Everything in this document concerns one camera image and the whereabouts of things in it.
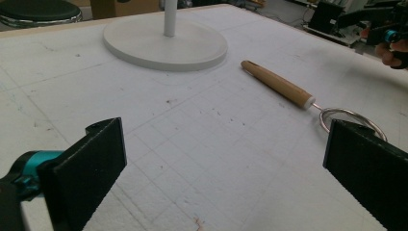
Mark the white hook stand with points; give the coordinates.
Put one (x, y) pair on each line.
(166, 48)

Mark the white foam mat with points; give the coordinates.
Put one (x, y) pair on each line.
(205, 154)

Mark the white flat board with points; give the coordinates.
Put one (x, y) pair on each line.
(340, 38)

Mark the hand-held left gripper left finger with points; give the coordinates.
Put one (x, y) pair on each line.
(83, 173)

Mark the brown cardboard box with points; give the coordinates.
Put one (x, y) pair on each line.
(125, 8)

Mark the dark grey device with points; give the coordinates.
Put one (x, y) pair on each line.
(324, 16)

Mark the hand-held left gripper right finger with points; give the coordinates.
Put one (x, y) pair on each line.
(369, 173)

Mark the black round stool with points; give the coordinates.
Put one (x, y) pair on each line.
(38, 11)

